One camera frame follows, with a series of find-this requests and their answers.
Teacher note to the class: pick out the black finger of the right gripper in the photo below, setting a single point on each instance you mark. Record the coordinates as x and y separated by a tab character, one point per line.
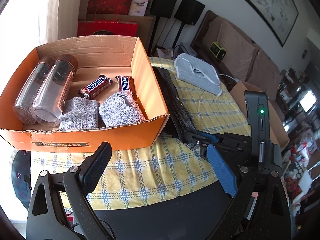
194	138

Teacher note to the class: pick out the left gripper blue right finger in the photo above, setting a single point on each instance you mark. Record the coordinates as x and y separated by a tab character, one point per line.
223	172

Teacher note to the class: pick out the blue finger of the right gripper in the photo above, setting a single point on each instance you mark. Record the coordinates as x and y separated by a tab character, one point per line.
204	136

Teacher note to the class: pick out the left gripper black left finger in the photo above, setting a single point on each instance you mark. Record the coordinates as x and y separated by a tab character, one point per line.
92	168

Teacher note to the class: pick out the grey mesh vest white trim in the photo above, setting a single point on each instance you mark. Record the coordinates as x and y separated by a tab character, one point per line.
198	73

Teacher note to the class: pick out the small grey knit cloth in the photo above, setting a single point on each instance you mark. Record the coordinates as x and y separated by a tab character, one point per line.
120	109

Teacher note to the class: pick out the Snickers bar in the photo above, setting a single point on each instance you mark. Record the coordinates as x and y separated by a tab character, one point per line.
91	90
126	83

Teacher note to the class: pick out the clear bottle copper cap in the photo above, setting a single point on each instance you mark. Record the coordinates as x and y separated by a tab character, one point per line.
47	107
24	101

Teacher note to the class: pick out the orange cardboard box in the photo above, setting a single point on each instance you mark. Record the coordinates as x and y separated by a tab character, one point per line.
73	94

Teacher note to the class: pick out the brown sofa with cushions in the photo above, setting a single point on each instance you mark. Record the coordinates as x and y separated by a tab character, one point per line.
244	60

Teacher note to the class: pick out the green black radio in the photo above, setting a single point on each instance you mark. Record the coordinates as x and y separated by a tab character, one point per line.
217	51

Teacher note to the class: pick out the large brown carton behind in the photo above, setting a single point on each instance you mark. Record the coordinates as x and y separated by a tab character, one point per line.
145	24

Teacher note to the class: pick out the right black speaker on stand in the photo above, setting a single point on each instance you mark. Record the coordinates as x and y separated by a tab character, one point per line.
188	13

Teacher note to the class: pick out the black speaker on stand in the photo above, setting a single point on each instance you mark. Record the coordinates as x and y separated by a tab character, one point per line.
160	8
188	13

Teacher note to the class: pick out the red Ferrero Collection box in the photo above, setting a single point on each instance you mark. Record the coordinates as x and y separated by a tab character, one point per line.
112	27

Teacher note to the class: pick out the left black speaker on stand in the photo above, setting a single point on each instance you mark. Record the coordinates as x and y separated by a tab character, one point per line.
160	8

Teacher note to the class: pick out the white pink paper bag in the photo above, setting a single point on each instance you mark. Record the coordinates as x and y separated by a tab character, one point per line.
138	7

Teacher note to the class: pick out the framed ink painting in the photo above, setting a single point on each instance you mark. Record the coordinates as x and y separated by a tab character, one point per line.
279	15

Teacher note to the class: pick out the beige curtain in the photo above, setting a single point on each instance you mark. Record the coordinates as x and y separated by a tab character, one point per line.
62	19

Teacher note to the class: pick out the black camera unit green LED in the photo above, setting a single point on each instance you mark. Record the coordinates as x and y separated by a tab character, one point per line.
259	121

